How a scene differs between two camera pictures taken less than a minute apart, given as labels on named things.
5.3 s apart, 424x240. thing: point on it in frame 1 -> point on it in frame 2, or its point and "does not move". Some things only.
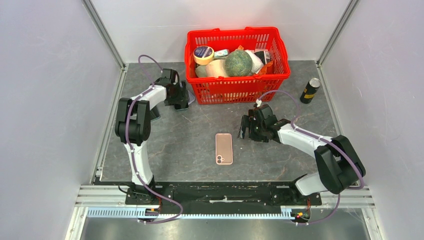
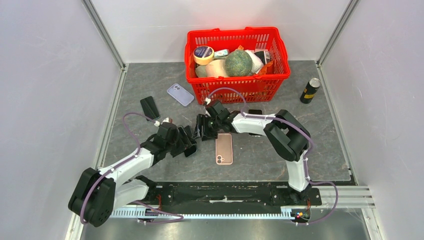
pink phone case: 224,149 does not move
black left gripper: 183,96 -> 185,141
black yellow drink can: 310,90 does not move
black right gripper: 248,121 -> 201,120
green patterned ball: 238,63 does not move
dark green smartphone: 178,107 -> 190,151
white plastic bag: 257,61 does not move
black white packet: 264,55 does not move
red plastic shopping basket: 236,66 does not move
